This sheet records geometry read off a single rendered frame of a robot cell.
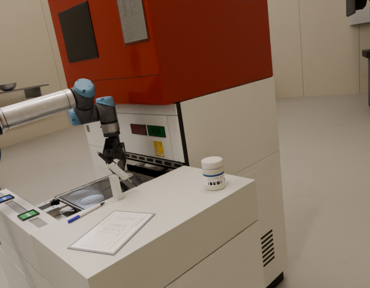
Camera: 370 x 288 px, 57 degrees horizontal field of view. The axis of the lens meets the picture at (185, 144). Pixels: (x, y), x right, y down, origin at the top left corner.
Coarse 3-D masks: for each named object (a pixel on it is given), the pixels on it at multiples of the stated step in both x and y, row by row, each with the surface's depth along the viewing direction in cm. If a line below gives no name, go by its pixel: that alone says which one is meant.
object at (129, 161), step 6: (126, 162) 170; (132, 162) 165; (138, 162) 161; (144, 162) 159; (126, 168) 171; (150, 168) 155; (156, 168) 152; (162, 168) 149; (168, 168) 145; (174, 168) 144
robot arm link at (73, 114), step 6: (96, 108) 140; (72, 114) 135; (78, 114) 135; (84, 114) 135; (90, 114) 137; (96, 114) 140; (72, 120) 136; (78, 120) 136; (84, 120) 138; (90, 120) 139; (96, 120) 141
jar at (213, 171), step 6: (204, 162) 108; (210, 162) 108; (216, 162) 107; (222, 162) 109; (204, 168) 109; (210, 168) 108; (216, 168) 108; (222, 168) 109; (204, 174) 110; (210, 174) 108; (216, 174) 108; (222, 174) 109; (204, 180) 110; (210, 180) 109; (216, 180) 108; (222, 180) 109; (204, 186) 112; (210, 186) 109; (216, 186) 109; (222, 186) 110
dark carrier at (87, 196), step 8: (136, 176) 154; (144, 176) 153; (96, 184) 152; (104, 184) 150; (120, 184) 147; (128, 184) 146; (136, 184) 145; (72, 192) 146; (80, 192) 145; (88, 192) 144; (96, 192) 142; (104, 192) 141; (72, 200) 137; (80, 200) 136; (88, 200) 135; (96, 200) 134; (104, 200) 132
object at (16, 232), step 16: (0, 192) 141; (0, 208) 124; (16, 208) 122; (32, 208) 119; (0, 224) 128; (16, 224) 108; (32, 224) 106; (48, 224) 105; (16, 240) 115; (32, 256) 105
